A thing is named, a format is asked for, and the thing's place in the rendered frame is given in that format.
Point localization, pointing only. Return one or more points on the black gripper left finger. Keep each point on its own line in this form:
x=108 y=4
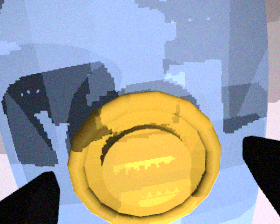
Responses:
x=37 y=202

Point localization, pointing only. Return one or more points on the light blue square mat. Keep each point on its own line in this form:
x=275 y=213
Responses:
x=60 y=59

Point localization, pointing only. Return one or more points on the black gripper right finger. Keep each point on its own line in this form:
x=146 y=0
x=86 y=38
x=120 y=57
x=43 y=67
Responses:
x=262 y=157

